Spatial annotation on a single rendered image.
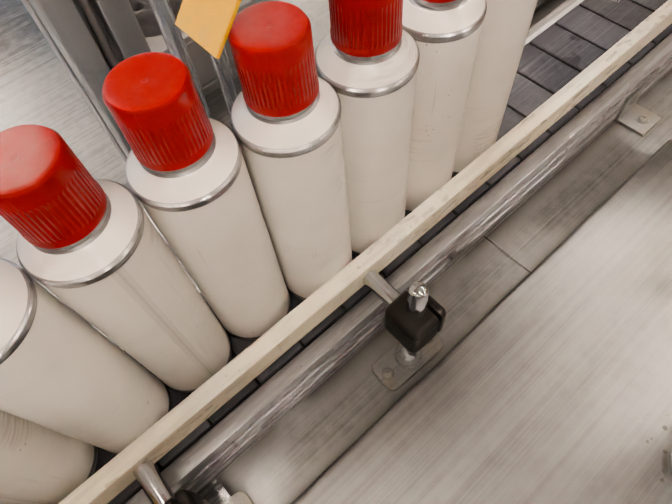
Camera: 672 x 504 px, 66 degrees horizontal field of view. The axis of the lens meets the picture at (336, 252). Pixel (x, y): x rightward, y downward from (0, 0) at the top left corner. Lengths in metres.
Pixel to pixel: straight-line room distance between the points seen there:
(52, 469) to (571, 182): 0.44
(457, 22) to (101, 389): 0.25
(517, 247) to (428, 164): 0.14
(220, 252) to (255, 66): 0.09
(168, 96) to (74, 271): 0.08
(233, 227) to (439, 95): 0.14
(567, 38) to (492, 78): 0.22
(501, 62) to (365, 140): 0.11
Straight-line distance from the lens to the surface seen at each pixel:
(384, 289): 0.34
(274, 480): 0.39
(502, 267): 0.45
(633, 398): 0.38
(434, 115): 0.32
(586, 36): 0.57
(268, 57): 0.21
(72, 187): 0.21
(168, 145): 0.21
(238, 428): 0.35
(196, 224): 0.24
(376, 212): 0.33
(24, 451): 0.31
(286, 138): 0.23
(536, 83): 0.52
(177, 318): 0.28
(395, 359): 0.40
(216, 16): 0.22
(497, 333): 0.37
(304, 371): 0.36
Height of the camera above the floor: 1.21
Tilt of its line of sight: 60 degrees down
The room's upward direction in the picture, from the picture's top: 7 degrees counter-clockwise
